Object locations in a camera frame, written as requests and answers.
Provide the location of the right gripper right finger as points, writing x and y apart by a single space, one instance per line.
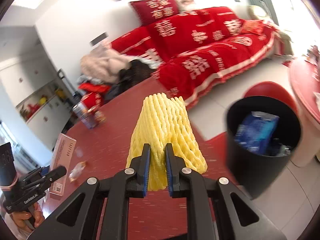
216 209

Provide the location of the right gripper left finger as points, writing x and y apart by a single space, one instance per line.
98 209

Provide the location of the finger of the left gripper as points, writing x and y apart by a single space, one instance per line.
34 175
49 178

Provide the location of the pink cardboard box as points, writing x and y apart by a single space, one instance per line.
62 155

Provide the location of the yellow foam fruit net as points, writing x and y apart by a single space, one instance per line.
162 121

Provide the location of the black trash bin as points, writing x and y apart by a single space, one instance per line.
257 172

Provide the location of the left hand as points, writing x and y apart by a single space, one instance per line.
21 218

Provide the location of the small candy wrapper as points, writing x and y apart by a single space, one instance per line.
77 171

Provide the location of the drink can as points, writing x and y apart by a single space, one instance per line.
86 117

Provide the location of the blue packet in bin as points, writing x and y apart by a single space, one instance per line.
255 132

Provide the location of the pink fluffy clothing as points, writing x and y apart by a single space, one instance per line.
104 63

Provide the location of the black clothing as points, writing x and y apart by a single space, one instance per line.
137 72

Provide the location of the red round stool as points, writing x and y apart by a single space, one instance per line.
272 90

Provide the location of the red covered sofa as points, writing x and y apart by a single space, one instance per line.
198 50

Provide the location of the round red coffee table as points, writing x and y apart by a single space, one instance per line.
304 82

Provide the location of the beige armchair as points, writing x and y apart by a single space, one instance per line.
285 42

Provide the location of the red square pillow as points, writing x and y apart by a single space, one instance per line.
150 11

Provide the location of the small red embroidered cushion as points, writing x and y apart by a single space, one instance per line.
252 27

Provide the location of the white doll pillow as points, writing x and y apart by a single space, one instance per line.
185 5

